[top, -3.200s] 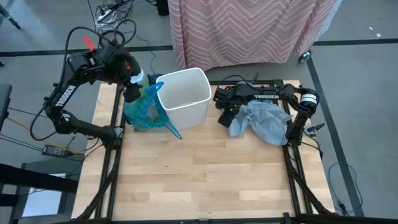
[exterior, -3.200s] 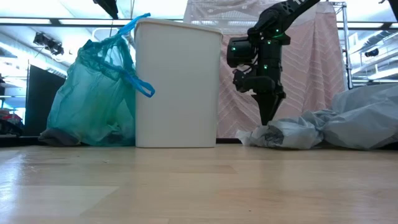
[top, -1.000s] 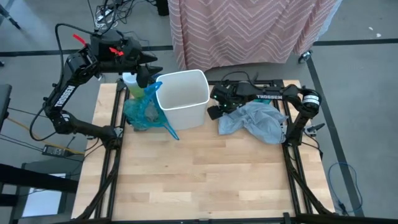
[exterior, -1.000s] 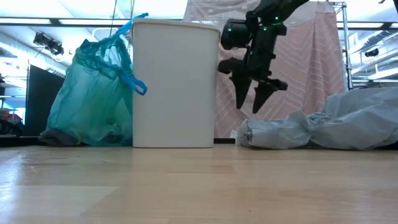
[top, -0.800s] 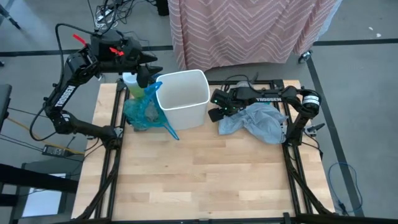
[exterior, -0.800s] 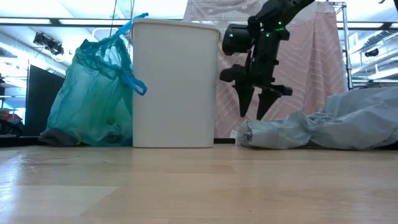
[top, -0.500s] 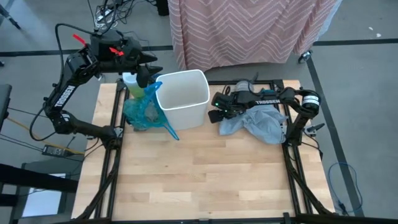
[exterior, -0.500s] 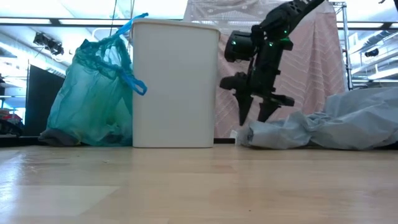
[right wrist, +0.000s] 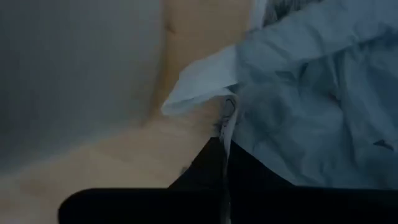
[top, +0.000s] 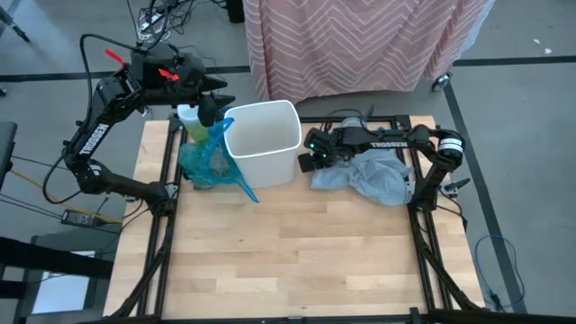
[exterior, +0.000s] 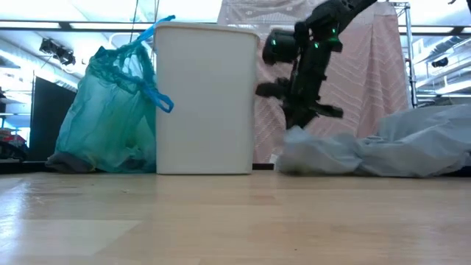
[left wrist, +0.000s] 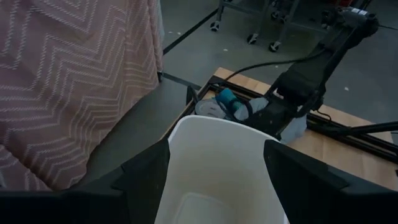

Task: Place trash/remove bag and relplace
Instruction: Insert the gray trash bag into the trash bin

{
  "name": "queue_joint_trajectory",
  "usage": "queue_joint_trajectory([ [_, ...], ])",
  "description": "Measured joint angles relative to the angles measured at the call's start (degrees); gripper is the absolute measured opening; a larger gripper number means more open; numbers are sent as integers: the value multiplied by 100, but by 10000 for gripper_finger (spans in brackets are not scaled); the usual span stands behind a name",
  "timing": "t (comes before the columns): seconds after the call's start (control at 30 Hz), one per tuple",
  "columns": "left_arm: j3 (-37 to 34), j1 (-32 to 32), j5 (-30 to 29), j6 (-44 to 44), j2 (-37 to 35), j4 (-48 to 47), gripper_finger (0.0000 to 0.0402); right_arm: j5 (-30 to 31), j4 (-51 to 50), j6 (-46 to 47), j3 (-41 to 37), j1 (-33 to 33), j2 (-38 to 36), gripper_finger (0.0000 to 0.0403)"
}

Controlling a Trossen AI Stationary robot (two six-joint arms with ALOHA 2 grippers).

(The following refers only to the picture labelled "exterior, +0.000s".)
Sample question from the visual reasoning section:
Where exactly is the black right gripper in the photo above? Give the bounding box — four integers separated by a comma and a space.
255, 51, 344, 130

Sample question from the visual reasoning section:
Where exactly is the white plastic trash bin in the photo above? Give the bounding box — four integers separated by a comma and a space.
153, 21, 260, 175

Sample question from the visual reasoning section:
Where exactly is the grey plastic bag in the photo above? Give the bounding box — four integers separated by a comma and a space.
275, 103, 471, 178

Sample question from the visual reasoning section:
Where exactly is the teal drawstring trash bag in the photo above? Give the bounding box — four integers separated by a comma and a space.
46, 14, 176, 174

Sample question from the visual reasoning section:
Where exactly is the pink chevron cloth cover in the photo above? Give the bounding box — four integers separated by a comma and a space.
216, 0, 413, 165

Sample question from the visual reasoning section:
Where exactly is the grey yellow work glove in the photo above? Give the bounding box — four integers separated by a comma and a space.
46, 151, 95, 174

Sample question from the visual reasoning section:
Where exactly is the black ceiling spotlight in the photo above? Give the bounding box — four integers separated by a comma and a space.
39, 38, 77, 66

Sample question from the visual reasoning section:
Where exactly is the black partition panel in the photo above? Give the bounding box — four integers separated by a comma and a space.
28, 76, 78, 162

